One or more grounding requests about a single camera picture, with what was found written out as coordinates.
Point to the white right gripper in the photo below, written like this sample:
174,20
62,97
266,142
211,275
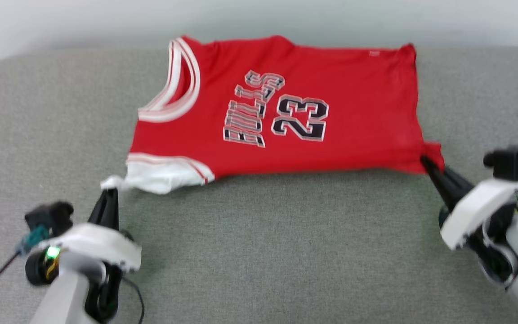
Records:
475,209

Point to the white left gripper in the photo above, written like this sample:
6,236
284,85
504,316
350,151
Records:
92,240

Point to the red basketball jersey number 23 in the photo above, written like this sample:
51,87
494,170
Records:
331,103

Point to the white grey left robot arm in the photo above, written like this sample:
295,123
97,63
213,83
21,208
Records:
65,297

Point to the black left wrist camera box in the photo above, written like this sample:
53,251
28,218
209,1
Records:
50,216

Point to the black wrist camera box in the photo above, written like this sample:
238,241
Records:
50,216
511,163

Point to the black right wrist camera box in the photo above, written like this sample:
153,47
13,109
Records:
511,163

